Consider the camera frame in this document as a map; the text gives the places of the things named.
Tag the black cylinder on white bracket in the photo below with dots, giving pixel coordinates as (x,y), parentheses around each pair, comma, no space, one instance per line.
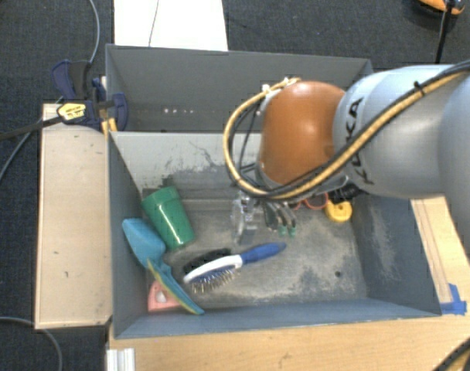
(345,193)

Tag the light blue plastic scoop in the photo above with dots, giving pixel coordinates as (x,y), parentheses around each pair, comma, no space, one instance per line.
(146,242)

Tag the pale wood board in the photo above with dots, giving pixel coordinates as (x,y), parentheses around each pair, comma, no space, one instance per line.
(72,226)

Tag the blue and white hair brush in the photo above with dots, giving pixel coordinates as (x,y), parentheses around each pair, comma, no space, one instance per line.
(223,265)

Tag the grey metal bin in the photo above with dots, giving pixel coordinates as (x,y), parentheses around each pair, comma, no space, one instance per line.
(297,276)

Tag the pink triangular block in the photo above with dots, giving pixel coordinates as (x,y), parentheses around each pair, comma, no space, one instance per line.
(157,300)

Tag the green plastic cup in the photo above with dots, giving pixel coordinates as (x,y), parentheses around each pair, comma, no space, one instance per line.
(169,218)

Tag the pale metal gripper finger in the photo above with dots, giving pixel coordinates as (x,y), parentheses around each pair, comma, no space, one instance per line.
(239,216)
(251,222)

